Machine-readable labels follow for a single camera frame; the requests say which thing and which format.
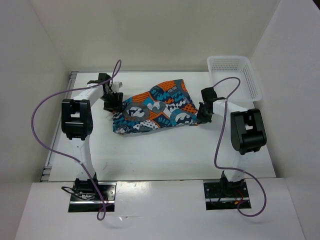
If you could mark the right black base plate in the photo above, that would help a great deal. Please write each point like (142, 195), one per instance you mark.
(219, 197)

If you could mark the white perforated plastic basket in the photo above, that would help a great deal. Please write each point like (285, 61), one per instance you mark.
(233, 72)

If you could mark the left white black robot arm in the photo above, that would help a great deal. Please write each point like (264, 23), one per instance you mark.
(77, 124)

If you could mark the colourful patterned shorts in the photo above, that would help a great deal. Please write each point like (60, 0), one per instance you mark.
(166, 105)

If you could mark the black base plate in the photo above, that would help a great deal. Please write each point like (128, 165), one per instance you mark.
(219, 197)
(89, 202)

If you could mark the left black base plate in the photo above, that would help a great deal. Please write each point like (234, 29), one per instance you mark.
(89, 202)

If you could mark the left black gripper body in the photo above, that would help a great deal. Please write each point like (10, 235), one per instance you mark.
(107, 100)

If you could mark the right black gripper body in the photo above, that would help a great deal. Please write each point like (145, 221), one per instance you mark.
(203, 115)

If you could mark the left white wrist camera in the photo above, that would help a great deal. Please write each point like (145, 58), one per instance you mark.
(115, 86)

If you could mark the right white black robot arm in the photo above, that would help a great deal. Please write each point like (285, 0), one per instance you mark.
(247, 134)

